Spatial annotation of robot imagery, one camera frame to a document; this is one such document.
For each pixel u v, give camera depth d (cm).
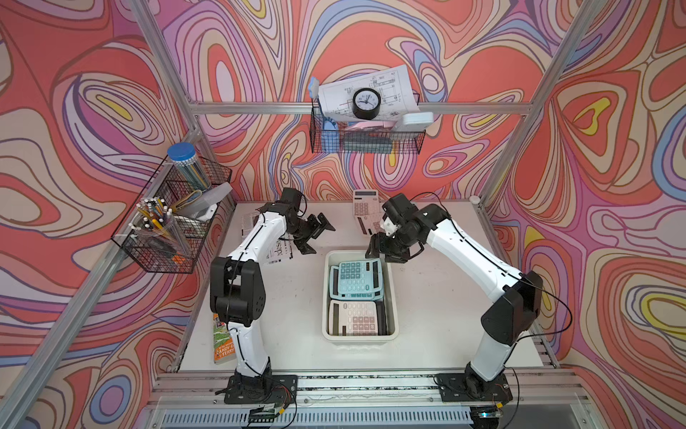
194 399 74
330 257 86
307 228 81
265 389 66
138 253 64
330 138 80
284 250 99
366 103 78
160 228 60
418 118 70
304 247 84
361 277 84
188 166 71
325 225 81
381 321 78
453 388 72
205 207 72
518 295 45
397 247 68
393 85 82
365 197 118
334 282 85
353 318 78
